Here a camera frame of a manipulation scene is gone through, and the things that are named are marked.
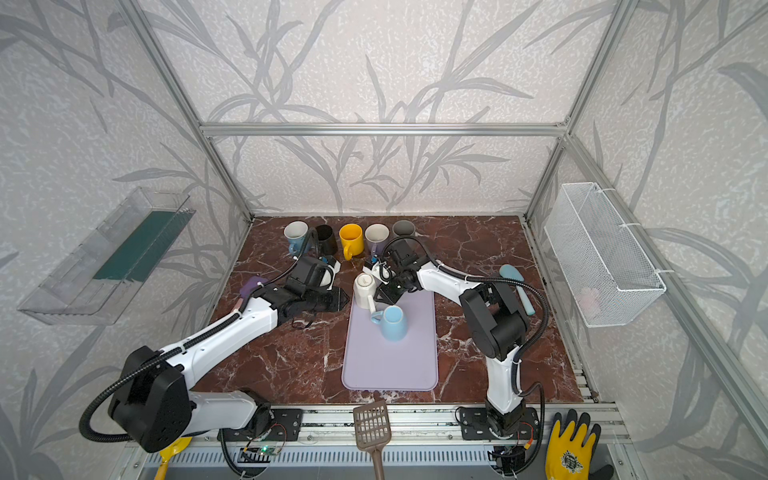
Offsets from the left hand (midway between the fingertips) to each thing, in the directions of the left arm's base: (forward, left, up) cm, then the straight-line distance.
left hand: (352, 290), depth 84 cm
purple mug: (+29, -5, -11) cm, 31 cm away
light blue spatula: (+16, -52, -14) cm, 56 cm away
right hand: (+6, -7, -7) cm, 11 cm away
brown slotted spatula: (-32, -7, -11) cm, 35 cm away
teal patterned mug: (+28, +25, -8) cm, 38 cm away
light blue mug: (-8, -12, -5) cm, 15 cm away
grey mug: (+27, -15, -4) cm, 31 cm away
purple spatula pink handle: (+11, +38, -15) cm, 42 cm away
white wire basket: (-8, -57, +22) cm, 62 cm away
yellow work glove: (-38, -53, -9) cm, 66 cm away
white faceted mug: (+3, -3, -4) cm, 6 cm away
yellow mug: (+23, +3, -6) cm, 24 cm away
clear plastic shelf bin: (-9, +52, +18) cm, 56 cm away
